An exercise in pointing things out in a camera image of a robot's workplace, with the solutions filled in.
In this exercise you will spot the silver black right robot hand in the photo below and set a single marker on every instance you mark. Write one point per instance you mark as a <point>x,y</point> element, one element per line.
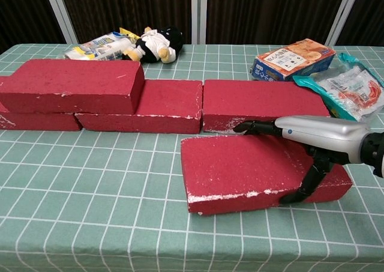
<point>324,137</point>

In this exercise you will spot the red brick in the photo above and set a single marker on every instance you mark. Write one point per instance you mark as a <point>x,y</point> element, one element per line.
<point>39,122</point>
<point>258,101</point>
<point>171,104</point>
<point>240,170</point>
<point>75,83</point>

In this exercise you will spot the teal clear shrimp snack bag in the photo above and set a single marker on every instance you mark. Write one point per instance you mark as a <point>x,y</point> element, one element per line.
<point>354,92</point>

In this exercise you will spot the orange and blue cookie box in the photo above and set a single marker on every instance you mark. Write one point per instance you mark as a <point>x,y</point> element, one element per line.
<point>294,59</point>

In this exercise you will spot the dark ribbed partition panel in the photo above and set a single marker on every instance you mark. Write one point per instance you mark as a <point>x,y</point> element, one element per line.
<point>270,10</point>
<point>129,7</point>
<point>24,13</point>
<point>369,16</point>

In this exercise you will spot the black and white plush doll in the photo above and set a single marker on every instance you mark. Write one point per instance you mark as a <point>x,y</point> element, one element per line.
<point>150,47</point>

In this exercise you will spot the white yellow snack package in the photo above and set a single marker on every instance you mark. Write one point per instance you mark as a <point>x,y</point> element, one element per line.
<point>105,48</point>

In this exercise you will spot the green checkered tablecloth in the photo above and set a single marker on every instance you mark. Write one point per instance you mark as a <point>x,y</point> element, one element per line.
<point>90,209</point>

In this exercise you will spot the grey partition post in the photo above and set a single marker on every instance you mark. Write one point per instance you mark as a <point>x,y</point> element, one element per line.
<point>345,13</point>
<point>60,10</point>
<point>199,13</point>

